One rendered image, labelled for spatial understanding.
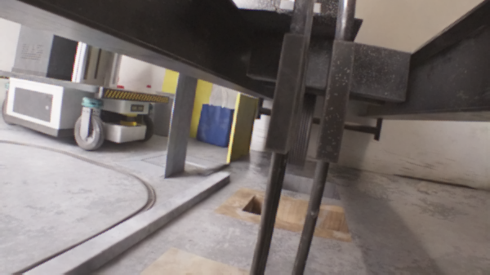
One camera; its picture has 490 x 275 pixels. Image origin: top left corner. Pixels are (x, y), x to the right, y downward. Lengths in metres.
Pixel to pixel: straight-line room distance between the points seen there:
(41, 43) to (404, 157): 2.58
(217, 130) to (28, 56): 1.40
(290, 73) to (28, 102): 1.51
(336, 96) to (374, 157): 2.01
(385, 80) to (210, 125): 1.46
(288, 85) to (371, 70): 0.86
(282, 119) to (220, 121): 1.88
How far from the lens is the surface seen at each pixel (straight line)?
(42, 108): 1.56
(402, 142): 2.32
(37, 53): 1.76
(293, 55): 0.28
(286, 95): 0.27
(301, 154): 1.57
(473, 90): 0.82
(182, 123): 1.21
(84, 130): 1.43
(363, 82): 1.10
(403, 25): 2.51
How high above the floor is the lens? 0.34
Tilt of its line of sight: 2 degrees down
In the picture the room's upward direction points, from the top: 10 degrees clockwise
